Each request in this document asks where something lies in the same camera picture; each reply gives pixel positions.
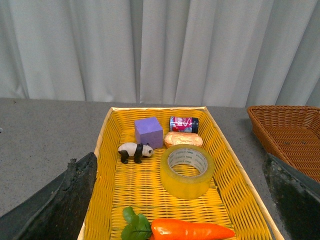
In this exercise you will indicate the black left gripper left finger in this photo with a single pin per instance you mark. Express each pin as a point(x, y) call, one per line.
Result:
point(58, 210)

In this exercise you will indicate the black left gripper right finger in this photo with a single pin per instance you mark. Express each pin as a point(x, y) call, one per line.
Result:
point(296, 196)

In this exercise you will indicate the yellow packing tape roll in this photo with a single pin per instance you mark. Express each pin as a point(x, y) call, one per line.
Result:
point(186, 171)

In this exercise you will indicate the brown wicker basket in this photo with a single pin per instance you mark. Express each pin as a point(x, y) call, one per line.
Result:
point(291, 133)

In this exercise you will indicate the yellow woven basket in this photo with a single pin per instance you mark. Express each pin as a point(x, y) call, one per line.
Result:
point(231, 199)

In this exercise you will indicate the orange toy carrot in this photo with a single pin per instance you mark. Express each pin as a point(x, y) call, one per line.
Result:
point(139, 228)

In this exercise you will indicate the toy panda figure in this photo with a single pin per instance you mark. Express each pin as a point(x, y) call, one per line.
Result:
point(135, 150)

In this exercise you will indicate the purple foam cube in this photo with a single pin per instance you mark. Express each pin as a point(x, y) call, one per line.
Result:
point(149, 131)

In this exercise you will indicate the orange toy bread roll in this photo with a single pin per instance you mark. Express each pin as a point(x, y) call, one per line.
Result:
point(173, 138)

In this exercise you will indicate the small dark printed jar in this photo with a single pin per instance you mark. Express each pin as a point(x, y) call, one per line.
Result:
point(184, 124)

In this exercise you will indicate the grey curtain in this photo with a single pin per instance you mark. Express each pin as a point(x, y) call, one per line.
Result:
point(228, 53)

